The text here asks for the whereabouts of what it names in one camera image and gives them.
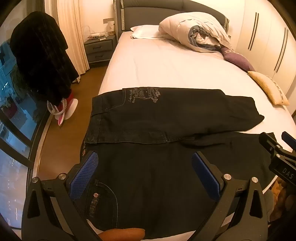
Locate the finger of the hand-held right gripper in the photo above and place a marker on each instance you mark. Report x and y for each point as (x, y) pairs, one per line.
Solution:
(270, 144)
(290, 141)

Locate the white pillow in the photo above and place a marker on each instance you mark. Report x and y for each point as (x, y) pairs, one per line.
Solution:
(145, 31)

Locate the large glass window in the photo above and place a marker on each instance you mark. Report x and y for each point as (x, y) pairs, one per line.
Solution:
(16, 139)

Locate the white canister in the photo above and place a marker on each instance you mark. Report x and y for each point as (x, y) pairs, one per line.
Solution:
(111, 27)

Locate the clear plastic tray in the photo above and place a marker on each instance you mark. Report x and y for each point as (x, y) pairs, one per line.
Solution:
(97, 36)

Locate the purple cushion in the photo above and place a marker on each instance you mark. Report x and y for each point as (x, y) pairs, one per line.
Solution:
(238, 59)

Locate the person's left hand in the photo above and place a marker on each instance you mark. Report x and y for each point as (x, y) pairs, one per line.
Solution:
(124, 234)

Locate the grey nightstand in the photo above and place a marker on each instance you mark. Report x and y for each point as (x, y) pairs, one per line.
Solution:
(99, 49)

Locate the brown patterned cloth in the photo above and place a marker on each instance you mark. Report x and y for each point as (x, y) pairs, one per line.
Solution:
(283, 201)

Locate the yellow cushion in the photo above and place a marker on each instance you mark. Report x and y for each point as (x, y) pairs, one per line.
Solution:
(268, 87)

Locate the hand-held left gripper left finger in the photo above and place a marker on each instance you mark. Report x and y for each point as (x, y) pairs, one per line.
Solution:
(86, 176)

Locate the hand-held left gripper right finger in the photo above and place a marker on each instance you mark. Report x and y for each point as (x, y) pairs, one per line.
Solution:
(204, 176)

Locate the white wardrobe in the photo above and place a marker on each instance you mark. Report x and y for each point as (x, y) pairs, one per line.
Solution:
(270, 20)

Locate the white bed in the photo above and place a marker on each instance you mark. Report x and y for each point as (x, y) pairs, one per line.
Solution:
(173, 64)

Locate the black hanging garment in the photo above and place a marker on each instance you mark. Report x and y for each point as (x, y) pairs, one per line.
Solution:
(41, 58)

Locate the grey padded headboard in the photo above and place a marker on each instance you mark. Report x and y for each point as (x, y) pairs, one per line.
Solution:
(143, 9)

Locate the white grey duvet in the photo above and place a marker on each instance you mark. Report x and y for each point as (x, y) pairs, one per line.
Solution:
(185, 25)

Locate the wall switch panel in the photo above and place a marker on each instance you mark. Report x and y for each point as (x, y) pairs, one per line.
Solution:
(108, 20)

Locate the cream curtain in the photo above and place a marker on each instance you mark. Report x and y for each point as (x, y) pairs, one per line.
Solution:
(71, 34)

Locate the black pants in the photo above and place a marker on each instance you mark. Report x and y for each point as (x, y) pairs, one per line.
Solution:
(150, 173)

